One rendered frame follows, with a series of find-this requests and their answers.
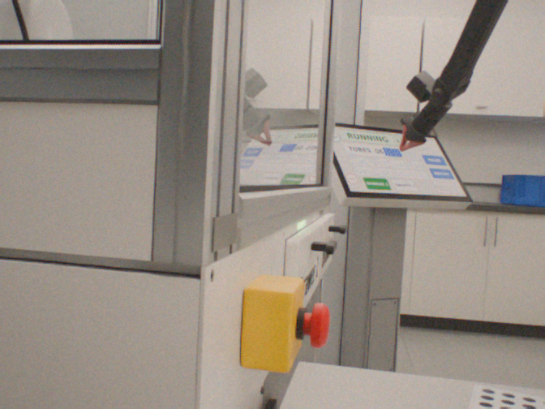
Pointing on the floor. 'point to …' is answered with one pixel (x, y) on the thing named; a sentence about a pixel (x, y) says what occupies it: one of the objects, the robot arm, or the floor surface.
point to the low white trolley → (378, 389)
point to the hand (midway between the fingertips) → (401, 148)
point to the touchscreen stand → (374, 288)
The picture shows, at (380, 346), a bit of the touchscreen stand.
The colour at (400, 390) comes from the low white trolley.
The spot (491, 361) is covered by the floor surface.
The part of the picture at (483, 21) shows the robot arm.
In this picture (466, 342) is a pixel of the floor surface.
